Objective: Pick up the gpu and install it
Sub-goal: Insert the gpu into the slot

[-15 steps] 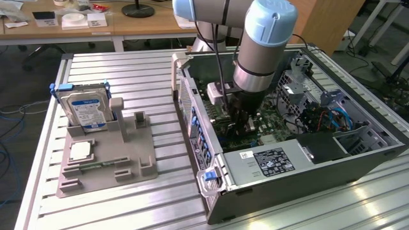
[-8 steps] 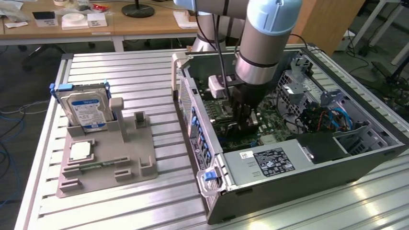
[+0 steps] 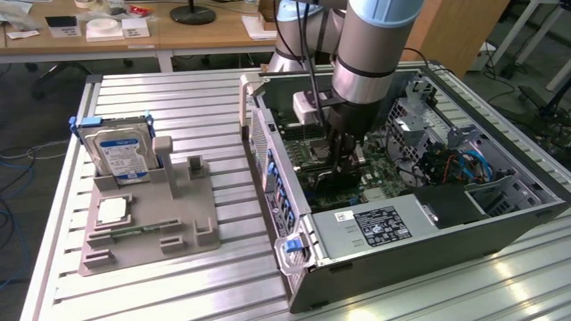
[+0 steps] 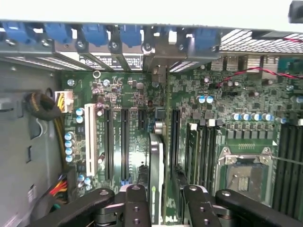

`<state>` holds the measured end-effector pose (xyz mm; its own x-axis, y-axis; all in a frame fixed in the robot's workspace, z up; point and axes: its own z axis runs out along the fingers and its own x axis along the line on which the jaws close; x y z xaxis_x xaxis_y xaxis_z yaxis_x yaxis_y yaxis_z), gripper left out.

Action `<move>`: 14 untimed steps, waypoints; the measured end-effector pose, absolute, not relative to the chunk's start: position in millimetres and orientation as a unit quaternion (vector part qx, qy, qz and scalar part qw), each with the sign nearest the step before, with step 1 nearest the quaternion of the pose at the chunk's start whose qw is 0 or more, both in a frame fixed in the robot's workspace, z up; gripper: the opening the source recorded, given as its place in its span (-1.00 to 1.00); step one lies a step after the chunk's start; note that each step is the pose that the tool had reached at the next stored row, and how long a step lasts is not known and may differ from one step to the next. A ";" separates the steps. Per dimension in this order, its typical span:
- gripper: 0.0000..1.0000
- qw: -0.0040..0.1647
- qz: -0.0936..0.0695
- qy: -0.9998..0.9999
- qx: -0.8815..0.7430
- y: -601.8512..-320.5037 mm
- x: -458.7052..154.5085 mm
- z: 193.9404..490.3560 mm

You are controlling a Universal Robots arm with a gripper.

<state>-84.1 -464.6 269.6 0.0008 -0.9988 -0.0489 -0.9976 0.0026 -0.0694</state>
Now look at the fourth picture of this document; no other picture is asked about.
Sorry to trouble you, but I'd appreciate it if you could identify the thin metal locking lever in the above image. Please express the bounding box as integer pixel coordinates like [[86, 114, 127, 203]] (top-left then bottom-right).
[[266, 148, 303, 166]]

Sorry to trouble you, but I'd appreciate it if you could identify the grey power supply unit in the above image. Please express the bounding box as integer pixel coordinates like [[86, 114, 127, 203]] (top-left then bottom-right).
[[0, 59, 62, 227]]

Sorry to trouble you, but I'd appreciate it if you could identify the long black expansion slot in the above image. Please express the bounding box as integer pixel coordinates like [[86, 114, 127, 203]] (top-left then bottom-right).
[[103, 107, 115, 181], [120, 107, 131, 186], [171, 108, 182, 166]]

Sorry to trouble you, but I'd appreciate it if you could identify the dark grey PC case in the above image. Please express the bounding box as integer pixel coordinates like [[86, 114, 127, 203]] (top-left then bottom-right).
[[0, 18, 303, 227]]

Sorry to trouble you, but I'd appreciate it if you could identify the short black expansion slot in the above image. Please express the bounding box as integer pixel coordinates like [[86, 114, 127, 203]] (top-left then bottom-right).
[[138, 109, 148, 130]]

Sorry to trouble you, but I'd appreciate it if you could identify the white power connector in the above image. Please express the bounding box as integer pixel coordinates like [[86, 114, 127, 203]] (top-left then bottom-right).
[[54, 90, 74, 114]]

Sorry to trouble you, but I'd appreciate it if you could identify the black sleeved cable bundle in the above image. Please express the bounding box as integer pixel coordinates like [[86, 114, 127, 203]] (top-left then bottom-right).
[[23, 92, 62, 122]]

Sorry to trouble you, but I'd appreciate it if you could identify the blue slot clip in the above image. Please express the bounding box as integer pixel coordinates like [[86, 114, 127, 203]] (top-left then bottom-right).
[[44, 22, 72, 45], [82, 23, 107, 47], [193, 27, 219, 51], [4, 22, 31, 45], [120, 23, 143, 48]]

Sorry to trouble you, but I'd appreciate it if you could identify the red and black twisted wire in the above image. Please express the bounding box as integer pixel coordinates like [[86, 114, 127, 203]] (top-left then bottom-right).
[[216, 36, 303, 88]]

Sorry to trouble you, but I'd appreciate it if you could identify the green motherboard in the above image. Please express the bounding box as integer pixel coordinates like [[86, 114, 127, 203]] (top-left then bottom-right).
[[60, 55, 303, 213]]

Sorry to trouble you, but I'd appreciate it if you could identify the white expansion slot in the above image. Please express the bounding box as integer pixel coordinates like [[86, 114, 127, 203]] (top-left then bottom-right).
[[84, 102, 98, 177]]

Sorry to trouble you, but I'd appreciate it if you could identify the red and yellow wire bundle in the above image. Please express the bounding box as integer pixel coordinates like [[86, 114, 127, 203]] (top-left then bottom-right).
[[48, 174, 70, 209]]

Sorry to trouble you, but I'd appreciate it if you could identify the CPU socket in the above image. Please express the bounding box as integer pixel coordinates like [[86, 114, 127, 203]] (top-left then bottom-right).
[[217, 146, 279, 207]]

